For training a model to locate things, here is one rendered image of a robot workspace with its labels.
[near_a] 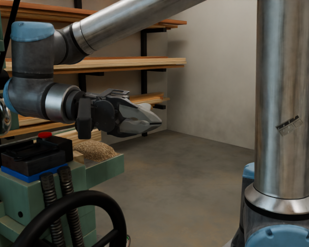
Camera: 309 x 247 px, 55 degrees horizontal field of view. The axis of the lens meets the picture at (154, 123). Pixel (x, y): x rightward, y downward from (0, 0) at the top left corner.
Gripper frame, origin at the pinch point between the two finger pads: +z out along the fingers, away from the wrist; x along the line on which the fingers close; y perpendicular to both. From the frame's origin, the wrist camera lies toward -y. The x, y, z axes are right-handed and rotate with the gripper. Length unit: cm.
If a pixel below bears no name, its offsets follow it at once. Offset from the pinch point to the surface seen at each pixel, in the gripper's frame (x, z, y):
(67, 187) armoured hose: 12.0, -14.2, -11.3
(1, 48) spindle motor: -11.7, -36.2, -0.3
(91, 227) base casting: 36.1, -18.0, 2.6
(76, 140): 19.6, -31.9, 18.8
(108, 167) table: 22.0, -17.2, 12.1
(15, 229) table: 17.6, -20.5, -19.8
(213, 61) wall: 62, -35, 348
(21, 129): 92, -165, 134
